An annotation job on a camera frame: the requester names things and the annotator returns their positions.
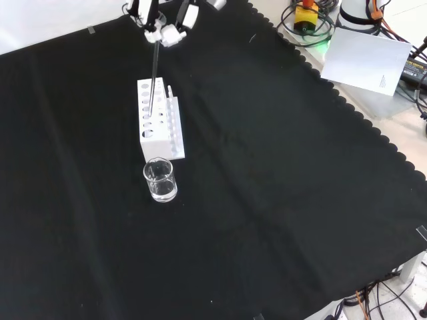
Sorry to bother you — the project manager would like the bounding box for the thin orange floor cable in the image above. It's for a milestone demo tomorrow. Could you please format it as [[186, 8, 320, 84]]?
[[355, 289, 370, 320]]

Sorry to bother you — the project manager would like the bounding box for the small clear glass beaker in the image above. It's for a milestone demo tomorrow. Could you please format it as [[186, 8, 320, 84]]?
[[142, 157, 179, 204]]

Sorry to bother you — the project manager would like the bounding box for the black bench cloth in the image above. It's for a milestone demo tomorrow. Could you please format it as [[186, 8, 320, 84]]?
[[0, 0, 427, 320]]

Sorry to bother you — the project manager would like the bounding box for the coiled black cable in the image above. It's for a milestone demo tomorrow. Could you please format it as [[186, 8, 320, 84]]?
[[280, 0, 337, 47]]

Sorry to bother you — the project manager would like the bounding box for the pale board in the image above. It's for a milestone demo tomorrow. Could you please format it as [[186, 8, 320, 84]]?
[[319, 27, 414, 98]]

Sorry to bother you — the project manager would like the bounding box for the white table leg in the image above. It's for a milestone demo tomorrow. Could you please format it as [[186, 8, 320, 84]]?
[[399, 249, 427, 285]]

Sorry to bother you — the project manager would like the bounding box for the yellow stop button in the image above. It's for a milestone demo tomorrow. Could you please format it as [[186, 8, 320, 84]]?
[[294, 0, 320, 36]]

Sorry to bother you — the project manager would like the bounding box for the black power adapter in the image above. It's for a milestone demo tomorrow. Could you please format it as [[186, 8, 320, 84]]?
[[399, 55, 427, 85]]

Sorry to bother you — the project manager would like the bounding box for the white test tube rack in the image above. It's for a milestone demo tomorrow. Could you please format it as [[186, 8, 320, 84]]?
[[136, 77, 186, 162]]

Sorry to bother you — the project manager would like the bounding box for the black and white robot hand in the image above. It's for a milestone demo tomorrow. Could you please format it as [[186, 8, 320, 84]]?
[[121, 0, 228, 48]]

